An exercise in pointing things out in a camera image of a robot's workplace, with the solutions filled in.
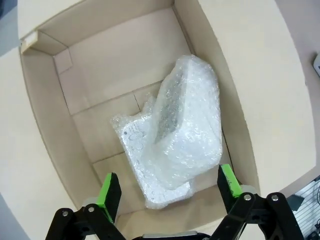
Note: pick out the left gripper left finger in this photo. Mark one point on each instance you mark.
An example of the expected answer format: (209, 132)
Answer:
(110, 197)

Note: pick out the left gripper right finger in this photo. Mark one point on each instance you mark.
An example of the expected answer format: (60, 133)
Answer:
(230, 190)

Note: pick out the bubble-wrapped white clock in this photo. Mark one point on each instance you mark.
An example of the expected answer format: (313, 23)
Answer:
(195, 130)
(140, 155)

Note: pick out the open cardboard box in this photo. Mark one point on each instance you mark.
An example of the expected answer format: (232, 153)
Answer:
(100, 75)

